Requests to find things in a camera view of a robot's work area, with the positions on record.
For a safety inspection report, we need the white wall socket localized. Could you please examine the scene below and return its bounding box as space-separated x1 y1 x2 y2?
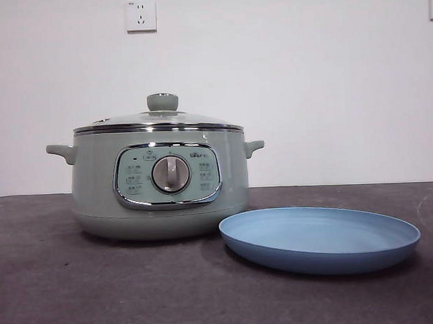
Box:
126 0 158 33

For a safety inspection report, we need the blue round plate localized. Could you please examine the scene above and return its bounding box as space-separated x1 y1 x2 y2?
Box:
218 202 422 279

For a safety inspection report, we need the pale green electric steamer pot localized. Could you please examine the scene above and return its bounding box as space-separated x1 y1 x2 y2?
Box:
45 124 268 244

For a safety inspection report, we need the glass lid with green knob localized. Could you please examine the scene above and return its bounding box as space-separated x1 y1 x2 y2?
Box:
73 90 243 136

